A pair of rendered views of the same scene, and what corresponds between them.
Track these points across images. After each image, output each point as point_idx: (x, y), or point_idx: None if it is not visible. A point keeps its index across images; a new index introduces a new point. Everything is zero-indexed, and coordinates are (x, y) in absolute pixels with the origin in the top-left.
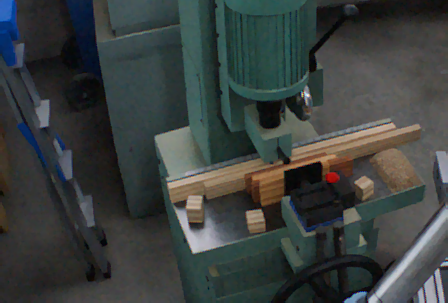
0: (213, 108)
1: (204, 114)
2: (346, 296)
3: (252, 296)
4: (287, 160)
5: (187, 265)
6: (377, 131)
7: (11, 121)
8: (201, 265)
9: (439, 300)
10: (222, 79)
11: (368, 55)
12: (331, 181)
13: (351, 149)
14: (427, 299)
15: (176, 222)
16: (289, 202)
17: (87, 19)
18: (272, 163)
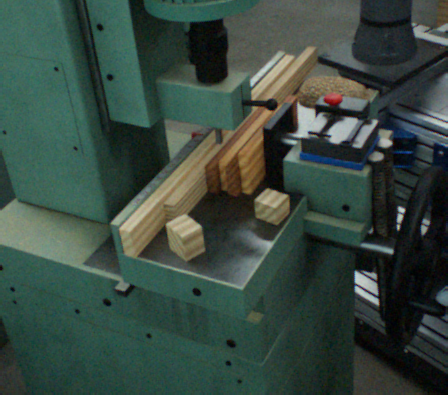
0: (94, 116)
1: (85, 130)
2: (430, 239)
3: (287, 335)
4: (275, 101)
5: (112, 392)
6: (282, 67)
7: None
8: (250, 307)
9: (368, 275)
10: (112, 50)
11: None
12: (338, 101)
13: (275, 95)
14: (355, 281)
15: (151, 285)
16: (302, 155)
17: None
18: (222, 141)
